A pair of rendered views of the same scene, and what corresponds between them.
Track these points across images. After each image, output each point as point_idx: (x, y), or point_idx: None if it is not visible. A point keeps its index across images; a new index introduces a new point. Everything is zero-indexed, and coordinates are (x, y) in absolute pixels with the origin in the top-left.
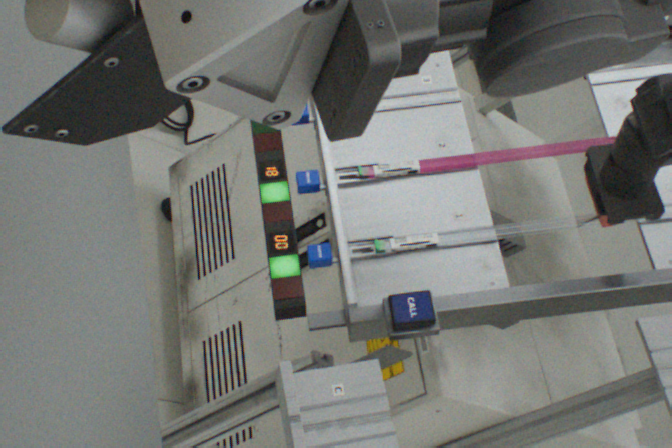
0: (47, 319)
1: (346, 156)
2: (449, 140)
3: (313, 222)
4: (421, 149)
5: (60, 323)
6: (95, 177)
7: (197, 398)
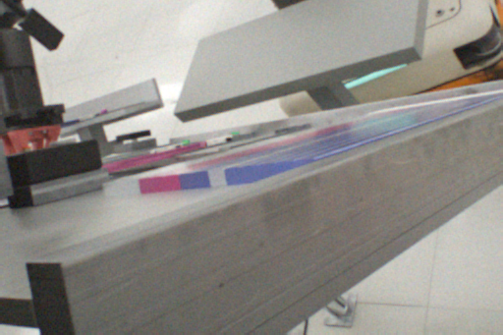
0: (245, 52)
1: (257, 137)
2: (200, 151)
3: None
4: (214, 147)
5: (242, 58)
6: (307, 56)
7: None
